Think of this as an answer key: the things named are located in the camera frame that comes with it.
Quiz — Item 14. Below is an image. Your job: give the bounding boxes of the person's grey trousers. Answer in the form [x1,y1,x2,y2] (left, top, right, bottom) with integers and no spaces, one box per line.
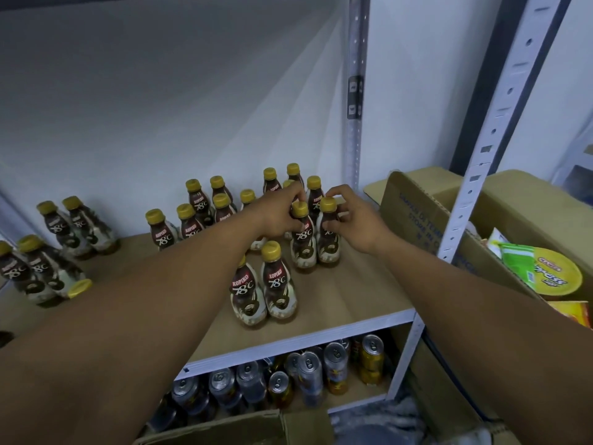
[332,420,413,445]

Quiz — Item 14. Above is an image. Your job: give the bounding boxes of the Kopiko bottle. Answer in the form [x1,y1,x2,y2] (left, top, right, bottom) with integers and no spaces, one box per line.
[317,197,343,268]
[290,201,319,273]

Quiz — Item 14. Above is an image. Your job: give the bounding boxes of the person's right hand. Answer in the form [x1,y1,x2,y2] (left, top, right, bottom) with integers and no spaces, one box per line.
[322,184,402,258]

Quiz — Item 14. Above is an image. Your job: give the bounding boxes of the person's left hand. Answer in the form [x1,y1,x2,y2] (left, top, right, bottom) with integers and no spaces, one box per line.
[241,180,308,243]

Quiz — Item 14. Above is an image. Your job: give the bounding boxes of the orange snack packet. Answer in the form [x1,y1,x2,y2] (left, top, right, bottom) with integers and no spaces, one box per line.
[549,299,593,330]

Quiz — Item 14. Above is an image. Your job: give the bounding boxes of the brown cardboard box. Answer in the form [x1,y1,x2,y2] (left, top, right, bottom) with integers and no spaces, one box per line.
[134,407,335,445]

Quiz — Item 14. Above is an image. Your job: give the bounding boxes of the white metal shelving rack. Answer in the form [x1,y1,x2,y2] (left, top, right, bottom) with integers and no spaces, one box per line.
[0,0,593,445]

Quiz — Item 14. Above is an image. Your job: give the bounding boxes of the person's left forearm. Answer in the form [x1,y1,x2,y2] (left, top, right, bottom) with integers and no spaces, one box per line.
[0,213,279,445]

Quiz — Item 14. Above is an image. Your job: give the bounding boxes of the group of Kopiko coffee bottles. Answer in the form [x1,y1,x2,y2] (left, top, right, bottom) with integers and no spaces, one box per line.
[0,163,326,328]

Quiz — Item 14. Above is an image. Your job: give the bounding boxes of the open brown carton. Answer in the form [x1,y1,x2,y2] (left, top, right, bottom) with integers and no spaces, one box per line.
[363,166,593,445]

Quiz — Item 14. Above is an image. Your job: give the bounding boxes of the green yellow snack packet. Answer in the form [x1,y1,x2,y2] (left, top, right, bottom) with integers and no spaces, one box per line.
[486,227,585,299]

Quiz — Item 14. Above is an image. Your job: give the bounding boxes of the row of silver cans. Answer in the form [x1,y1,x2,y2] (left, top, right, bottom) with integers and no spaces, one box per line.
[143,333,387,434]

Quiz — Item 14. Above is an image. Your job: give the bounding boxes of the person's right forearm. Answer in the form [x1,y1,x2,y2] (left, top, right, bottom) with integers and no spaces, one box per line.
[375,231,593,445]

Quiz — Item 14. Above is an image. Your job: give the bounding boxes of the clear plastic bottle pack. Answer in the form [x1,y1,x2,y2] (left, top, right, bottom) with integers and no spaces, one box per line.
[563,164,593,208]

